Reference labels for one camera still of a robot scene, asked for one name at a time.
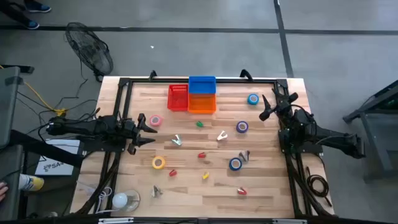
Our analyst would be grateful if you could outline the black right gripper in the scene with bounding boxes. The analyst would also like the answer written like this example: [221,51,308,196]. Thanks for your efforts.
[258,89,300,123]

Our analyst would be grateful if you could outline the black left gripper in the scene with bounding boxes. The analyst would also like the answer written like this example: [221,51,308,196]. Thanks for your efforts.
[119,113,159,156]

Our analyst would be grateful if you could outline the pink tape roll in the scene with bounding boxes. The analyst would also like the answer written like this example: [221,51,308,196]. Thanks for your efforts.
[149,114,164,127]

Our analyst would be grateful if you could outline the yellow tape roll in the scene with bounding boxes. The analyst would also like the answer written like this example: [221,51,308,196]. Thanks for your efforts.
[151,156,167,170]

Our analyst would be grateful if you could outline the dark blue tape roll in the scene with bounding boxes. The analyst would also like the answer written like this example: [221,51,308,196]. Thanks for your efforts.
[228,157,243,172]

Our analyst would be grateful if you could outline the red plastic basket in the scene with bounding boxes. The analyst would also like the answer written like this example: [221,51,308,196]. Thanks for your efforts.
[167,84,190,112]

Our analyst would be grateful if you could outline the orange plastic basket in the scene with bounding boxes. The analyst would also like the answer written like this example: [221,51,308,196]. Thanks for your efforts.
[187,93,218,114]

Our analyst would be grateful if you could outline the blue plastic basket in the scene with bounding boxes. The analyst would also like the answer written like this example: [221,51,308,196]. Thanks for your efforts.
[188,76,217,95]

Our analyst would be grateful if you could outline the white light bulb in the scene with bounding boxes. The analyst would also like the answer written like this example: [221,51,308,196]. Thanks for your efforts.
[111,192,129,209]

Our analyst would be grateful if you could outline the white paper sign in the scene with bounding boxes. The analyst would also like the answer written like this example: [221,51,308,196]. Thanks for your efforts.
[34,139,81,177]

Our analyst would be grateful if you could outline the black diagonal beam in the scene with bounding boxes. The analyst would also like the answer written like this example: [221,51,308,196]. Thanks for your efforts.
[9,129,85,169]

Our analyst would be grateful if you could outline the black floor fan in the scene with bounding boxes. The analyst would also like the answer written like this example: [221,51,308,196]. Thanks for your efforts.
[64,21,114,82]

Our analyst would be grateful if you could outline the grey metal stand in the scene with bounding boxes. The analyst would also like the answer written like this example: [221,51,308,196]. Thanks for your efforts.
[343,79,398,183]

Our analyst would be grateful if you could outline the yellow white spray can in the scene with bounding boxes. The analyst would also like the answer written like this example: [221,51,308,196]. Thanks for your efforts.
[17,173,45,192]

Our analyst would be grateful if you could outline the grey equipment cart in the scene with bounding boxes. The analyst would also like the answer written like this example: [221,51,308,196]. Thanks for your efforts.
[0,64,35,222]

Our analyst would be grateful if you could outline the person's hand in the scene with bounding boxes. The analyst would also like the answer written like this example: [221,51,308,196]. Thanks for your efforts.
[0,182,9,202]

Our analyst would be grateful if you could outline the person's shoe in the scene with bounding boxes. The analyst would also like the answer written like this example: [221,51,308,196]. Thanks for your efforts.
[23,19,40,30]
[24,0,52,14]

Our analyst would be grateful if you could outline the person's leg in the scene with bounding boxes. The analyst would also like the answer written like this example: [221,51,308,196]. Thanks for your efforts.
[0,0,32,27]

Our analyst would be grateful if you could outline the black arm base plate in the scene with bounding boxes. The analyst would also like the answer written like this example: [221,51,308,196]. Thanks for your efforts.
[77,138,126,154]
[278,129,324,156]

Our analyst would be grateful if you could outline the white cable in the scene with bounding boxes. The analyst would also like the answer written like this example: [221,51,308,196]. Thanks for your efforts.
[76,182,114,214]

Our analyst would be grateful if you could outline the black coiled cable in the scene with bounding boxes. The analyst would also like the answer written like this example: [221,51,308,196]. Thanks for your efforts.
[305,166,333,208]

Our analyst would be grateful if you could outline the yellow cable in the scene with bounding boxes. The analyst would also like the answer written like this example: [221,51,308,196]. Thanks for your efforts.
[0,63,68,118]

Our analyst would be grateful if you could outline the silver metal bracket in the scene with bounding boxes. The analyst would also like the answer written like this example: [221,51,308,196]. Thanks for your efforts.
[272,218,308,224]
[98,217,134,224]

